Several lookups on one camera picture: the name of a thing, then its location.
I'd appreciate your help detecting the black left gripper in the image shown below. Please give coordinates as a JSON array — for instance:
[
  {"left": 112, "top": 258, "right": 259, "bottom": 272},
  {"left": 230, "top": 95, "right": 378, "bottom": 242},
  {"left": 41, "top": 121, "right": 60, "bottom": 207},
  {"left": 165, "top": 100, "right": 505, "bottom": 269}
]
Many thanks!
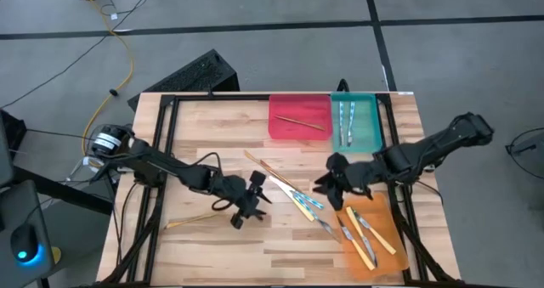
[{"left": 211, "top": 175, "right": 273, "bottom": 230}]

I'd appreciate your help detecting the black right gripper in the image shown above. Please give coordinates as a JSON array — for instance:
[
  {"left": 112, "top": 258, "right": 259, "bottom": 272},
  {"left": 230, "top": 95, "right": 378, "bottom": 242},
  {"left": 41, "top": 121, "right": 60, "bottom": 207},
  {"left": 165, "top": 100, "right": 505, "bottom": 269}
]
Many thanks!
[{"left": 313, "top": 160, "right": 382, "bottom": 212}]

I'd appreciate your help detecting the wooden chopstick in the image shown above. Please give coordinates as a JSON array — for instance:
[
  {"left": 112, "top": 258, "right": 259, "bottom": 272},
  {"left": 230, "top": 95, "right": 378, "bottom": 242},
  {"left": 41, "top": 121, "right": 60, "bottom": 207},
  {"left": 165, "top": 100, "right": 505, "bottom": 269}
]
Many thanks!
[
  {"left": 258, "top": 159, "right": 295, "bottom": 189},
  {"left": 274, "top": 115, "right": 326, "bottom": 132}
]

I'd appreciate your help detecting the teal plastic bin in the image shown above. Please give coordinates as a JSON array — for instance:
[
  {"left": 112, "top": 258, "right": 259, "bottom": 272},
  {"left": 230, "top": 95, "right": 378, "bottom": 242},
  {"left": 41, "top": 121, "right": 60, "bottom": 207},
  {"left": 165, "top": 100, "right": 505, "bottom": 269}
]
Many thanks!
[{"left": 330, "top": 92, "right": 383, "bottom": 155}]

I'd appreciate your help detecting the orange plastic bin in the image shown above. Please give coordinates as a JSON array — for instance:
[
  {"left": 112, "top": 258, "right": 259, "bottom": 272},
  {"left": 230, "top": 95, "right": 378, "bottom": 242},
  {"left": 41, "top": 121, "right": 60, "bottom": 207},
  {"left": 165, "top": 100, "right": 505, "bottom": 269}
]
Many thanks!
[{"left": 337, "top": 192, "right": 410, "bottom": 280}]

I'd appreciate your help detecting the pink plastic bin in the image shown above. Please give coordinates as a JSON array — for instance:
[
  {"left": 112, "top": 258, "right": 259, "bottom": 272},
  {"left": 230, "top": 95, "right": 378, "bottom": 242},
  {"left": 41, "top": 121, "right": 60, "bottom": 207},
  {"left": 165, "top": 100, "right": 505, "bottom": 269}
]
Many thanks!
[{"left": 267, "top": 93, "right": 334, "bottom": 142}]

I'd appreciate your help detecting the black perforated box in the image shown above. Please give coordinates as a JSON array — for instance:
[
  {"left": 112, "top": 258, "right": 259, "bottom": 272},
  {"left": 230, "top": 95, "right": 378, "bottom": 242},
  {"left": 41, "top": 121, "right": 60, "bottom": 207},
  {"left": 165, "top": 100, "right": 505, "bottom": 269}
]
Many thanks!
[{"left": 127, "top": 48, "right": 241, "bottom": 112}]

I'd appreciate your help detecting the grey stool base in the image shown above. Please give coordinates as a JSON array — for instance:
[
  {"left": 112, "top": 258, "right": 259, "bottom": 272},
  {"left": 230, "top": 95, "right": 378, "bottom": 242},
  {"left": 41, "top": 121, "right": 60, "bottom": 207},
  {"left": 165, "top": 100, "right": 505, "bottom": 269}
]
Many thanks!
[{"left": 504, "top": 127, "right": 544, "bottom": 182}]

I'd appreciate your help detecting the grey cart surface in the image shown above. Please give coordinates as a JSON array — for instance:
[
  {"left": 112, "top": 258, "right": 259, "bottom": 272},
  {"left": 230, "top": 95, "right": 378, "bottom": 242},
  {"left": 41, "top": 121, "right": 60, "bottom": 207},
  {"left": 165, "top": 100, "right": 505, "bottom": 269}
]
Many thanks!
[{"left": 0, "top": 179, "right": 55, "bottom": 288}]

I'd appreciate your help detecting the black mouse with light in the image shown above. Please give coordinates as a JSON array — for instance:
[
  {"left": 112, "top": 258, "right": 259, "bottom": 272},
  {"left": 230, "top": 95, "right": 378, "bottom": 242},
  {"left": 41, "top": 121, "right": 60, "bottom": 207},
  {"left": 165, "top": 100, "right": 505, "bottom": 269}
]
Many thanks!
[{"left": 9, "top": 223, "right": 43, "bottom": 264}]

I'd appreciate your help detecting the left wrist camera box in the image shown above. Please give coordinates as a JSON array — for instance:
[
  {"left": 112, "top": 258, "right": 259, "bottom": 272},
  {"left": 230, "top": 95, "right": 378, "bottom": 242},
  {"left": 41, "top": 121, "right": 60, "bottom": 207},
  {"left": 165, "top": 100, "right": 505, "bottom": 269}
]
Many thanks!
[{"left": 249, "top": 170, "right": 268, "bottom": 188}]

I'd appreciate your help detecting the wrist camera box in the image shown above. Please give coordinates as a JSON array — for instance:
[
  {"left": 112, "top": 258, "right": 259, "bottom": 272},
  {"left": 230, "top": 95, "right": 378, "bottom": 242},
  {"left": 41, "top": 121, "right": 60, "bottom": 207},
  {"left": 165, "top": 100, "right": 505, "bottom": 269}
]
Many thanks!
[
  {"left": 249, "top": 170, "right": 268, "bottom": 188},
  {"left": 325, "top": 151, "right": 350, "bottom": 173}
]

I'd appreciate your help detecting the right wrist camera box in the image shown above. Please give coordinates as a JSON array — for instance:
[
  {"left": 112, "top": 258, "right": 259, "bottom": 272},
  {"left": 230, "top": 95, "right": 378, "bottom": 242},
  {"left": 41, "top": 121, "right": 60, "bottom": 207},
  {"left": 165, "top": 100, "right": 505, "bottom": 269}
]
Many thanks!
[{"left": 325, "top": 151, "right": 350, "bottom": 173}]

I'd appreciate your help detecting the black aluminium table frame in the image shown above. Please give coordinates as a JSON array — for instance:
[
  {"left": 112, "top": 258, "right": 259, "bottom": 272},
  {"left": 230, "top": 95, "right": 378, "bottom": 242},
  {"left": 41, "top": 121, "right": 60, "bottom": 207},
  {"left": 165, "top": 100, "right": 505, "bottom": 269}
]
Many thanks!
[{"left": 96, "top": 91, "right": 462, "bottom": 287}]

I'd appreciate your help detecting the yellow hanging cable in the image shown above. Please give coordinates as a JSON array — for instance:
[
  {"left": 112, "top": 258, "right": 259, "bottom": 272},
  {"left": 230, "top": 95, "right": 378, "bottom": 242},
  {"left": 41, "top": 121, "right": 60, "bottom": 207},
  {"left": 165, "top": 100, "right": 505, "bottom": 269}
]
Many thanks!
[{"left": 75, "top": 0, "right": 135, "bottom": 157}]

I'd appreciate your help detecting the black desk frame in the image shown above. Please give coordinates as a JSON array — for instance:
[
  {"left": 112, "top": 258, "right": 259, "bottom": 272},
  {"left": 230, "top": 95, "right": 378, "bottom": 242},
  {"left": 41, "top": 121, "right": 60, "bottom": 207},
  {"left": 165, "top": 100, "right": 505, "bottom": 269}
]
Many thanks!
[{"left": 0, "top": 109, "right": 115, "bottom": 216}]

